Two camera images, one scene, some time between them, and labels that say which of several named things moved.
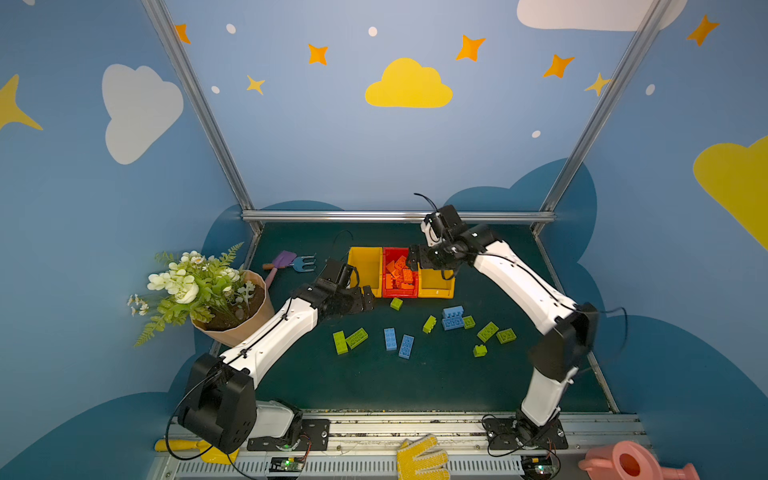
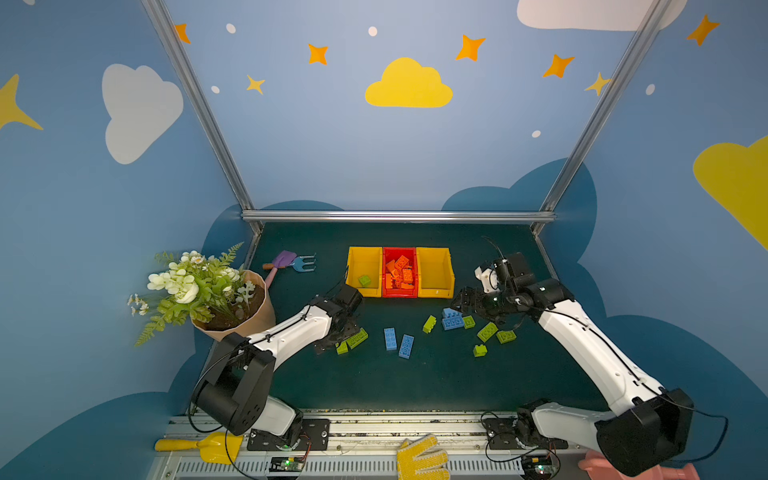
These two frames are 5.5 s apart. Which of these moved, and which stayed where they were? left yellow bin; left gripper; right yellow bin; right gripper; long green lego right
Moved: right gripper; left gripper
Stayed: right yellow bin; long green lego right; left yellow bin
